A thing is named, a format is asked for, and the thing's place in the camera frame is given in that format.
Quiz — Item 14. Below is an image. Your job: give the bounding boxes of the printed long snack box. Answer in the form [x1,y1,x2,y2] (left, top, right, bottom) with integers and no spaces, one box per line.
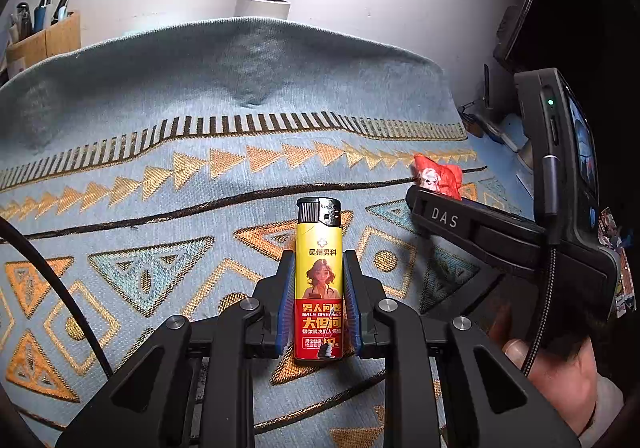
[597,207,636,319]

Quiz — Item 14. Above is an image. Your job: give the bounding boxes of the black braided cable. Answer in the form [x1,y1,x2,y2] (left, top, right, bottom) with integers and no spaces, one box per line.
[521,154,563,375]

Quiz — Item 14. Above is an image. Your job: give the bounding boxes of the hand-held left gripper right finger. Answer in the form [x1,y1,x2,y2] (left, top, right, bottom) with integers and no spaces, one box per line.
[342,249,583,448]

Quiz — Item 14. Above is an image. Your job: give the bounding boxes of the blue patterned table mat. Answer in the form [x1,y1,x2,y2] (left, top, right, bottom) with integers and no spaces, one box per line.
[0,16,531,448]

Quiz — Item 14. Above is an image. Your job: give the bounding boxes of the blue desk pad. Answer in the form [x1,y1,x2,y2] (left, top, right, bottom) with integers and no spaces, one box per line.
[465,113,540,211]

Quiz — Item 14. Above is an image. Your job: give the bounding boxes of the black phone stand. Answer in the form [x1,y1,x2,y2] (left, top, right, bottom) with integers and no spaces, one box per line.
[459,62,501,139]

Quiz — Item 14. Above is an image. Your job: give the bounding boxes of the cardboard pen holder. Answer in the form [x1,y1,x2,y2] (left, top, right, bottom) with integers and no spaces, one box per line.
[5,10,82,78]

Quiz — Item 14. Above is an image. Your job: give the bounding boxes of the dark monitor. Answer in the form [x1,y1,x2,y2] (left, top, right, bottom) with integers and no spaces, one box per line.
[492,0,538,74]

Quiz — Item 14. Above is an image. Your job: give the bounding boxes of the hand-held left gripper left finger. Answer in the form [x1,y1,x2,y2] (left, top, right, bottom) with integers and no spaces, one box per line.
[55,250,296,448]

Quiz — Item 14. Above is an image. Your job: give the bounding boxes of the pens in holder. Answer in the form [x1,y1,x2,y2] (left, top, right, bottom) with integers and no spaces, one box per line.
[34,0,54,32]

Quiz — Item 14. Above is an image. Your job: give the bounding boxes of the yellow lighter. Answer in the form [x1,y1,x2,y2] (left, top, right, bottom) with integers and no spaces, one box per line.
[293,196,345,362]

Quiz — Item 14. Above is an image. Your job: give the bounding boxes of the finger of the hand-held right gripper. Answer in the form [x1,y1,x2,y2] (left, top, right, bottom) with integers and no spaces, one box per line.
[405,185,547,276]

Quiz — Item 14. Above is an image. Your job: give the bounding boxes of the person's right hand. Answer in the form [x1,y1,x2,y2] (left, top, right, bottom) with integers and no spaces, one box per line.
[487,303,601,436]

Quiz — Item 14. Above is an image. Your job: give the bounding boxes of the red snack packet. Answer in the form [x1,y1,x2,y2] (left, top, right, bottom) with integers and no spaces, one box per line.
[412,153,463,201]

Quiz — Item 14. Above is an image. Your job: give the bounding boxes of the person's right forearm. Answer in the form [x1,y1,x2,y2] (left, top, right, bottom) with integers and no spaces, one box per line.
[575,373,626,448]

